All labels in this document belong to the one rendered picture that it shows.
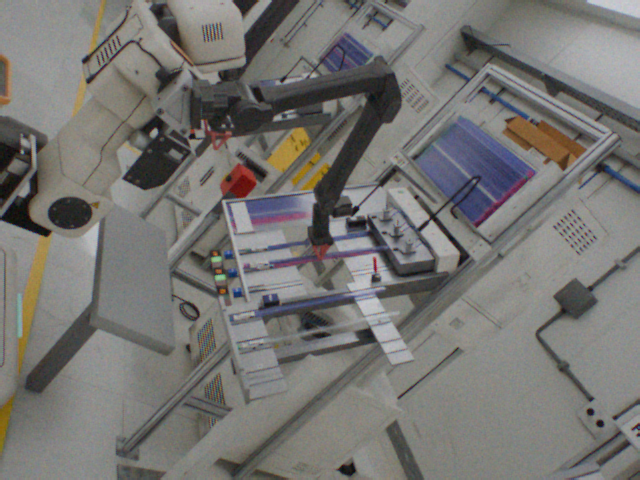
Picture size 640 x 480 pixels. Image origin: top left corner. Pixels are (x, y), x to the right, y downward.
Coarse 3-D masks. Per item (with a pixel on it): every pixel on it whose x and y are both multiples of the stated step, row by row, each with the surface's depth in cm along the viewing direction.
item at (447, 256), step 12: (396, 192) 220; (408, 192) 220; (396, 204) 215; (408, 204) 212; (408, 216) 205; (420, 216) 205; (432, 228) 198; (432, 240) 192; (444, 240) 192; (432, 252) 188; (444, 252) 186; (456, 252) 186; (444, 264) 186; (456, 264) 188
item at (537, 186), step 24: (504, 72) 217; (528, 96) 202; (456, 120) 222; (480, 120) 226; (576, 120) 180; (552, 168) 170; (528, 192) 173; (504, 216) 176; (312, 312) 223; (312, 336) 208; (192, 408) 184; (216, 408) 188; (120, 456) 185
